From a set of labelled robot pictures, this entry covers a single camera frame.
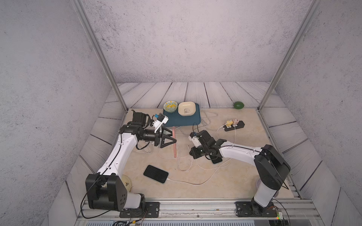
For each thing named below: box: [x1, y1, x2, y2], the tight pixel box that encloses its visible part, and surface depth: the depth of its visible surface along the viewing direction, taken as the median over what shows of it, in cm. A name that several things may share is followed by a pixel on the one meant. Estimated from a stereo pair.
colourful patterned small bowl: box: [163, 100, 178, 113], surface depth 121 cm
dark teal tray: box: [163, 102, 202, 128], surface depth 114 cm
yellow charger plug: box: [225, 120, 234, 127], surface depth 107 cm
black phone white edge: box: [143, 164, 169, 184], surface depth 88 cm
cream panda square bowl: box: [177, 101, 197, 117], surface depth 119 cm
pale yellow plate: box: [121, 174, 132, 193], surface depth 84 cm
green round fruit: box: [233, 101, 245, 110], surface depth 121 cm
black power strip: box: [222, 120, 245, 132], surface depth 109 cm
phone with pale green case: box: [210, 156, 223, 165], surface depth 92 cm
